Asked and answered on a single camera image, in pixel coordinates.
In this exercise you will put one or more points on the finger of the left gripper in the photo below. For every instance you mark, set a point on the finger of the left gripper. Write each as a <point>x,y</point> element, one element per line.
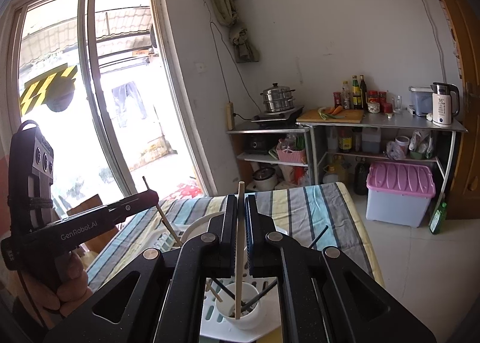
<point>119,211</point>

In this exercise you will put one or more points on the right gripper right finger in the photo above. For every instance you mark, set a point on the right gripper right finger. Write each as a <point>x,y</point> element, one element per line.
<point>324,295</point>

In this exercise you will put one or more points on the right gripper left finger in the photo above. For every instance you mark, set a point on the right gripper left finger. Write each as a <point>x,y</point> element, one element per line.
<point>158,296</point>

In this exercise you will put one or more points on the light wooden chopstick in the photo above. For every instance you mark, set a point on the light wooden chopstick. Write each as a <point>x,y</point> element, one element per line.
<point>239,248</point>
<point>167,224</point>

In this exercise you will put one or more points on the wooden chopstick pair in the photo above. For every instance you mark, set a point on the wooden chopstick pair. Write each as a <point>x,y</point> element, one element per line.
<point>213,291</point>

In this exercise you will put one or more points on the person's left hand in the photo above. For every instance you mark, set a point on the person's left hand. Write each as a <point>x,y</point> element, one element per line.
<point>73,292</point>

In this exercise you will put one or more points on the white plastic dish rack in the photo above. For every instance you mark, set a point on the white plastic dish rack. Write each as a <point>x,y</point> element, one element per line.
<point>214,325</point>

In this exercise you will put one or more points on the white utensil cup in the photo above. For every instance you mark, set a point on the white utensil cup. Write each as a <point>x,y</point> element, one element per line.
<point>251,317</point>

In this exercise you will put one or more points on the large white bowl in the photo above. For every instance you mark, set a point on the large white bowl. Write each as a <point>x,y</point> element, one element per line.
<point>195,226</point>

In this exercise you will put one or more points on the striped tablecloth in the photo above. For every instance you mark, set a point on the striped tablecloth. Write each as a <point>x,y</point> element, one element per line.
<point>302,212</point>

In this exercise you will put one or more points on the pink lidded storage box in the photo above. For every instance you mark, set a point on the pink lidded storage box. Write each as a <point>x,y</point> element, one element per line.
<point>399,193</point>

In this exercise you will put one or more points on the green glass bottle on floor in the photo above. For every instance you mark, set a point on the green glass bottle on floor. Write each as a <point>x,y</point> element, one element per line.
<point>437,218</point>

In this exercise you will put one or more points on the pink plastic basket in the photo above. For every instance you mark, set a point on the pink plastic basket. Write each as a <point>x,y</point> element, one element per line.
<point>289,153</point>

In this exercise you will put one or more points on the small metal shelf stand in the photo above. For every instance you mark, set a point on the small metal shelf stand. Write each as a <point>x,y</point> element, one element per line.
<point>255,149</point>

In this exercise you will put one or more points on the metal shelf table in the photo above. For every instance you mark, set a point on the metal shelf table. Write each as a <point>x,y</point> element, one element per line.
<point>399,124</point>

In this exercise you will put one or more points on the black induction cooker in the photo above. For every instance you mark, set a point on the black induction cooker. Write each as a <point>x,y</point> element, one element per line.
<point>278,119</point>

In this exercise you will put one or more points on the wooden cutting board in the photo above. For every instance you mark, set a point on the wooden cutting board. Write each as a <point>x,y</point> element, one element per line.
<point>332,116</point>

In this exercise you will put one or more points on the steel steamer pot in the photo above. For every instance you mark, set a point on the steel steamer pot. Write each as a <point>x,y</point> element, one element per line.
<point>278,98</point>

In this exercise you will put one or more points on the green label sauce bottle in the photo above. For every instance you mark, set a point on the green label sauce bottle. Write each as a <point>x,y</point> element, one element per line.
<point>356,94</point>

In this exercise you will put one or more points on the dark sauce bottle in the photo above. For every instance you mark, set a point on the dark sauce bottle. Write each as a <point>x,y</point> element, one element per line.
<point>363,93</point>

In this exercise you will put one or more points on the white electric kettle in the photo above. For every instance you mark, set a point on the white electric kettle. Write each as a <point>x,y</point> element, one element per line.
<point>445,103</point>

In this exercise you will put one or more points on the clear blue plastic container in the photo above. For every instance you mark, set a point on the clear blue plastic container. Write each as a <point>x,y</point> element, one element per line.
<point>422,100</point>

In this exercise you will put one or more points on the hanging green cloth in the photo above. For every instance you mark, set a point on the hanging green cloth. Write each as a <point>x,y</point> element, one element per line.
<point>227,15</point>

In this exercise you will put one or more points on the wooden door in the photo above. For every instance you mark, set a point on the wooden door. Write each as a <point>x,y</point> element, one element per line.
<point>463,197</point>

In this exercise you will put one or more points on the wall power strip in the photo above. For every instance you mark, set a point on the wall power strip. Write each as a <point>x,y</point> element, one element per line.
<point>230,121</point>

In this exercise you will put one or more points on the sliding window frame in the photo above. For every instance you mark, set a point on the sliding window frame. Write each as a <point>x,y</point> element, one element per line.
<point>102,80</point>

